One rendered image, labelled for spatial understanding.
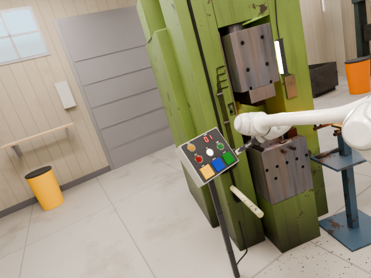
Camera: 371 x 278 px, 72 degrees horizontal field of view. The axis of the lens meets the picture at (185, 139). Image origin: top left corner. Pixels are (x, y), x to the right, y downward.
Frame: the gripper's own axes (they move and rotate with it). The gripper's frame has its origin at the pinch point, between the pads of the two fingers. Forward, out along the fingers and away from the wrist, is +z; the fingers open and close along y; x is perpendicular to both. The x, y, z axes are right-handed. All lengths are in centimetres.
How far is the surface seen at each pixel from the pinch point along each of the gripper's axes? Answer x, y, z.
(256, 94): 26.9, 39.9, -3.9
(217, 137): 15.4, 2.4, 13.3
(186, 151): 16.9, -24.5, 13.2
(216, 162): 1.4, -10.7, 12.5
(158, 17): 140, 42, 35
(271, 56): 42, 55, -21
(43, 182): 131, -81, 344
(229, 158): -0.3, 0.2, 12.5
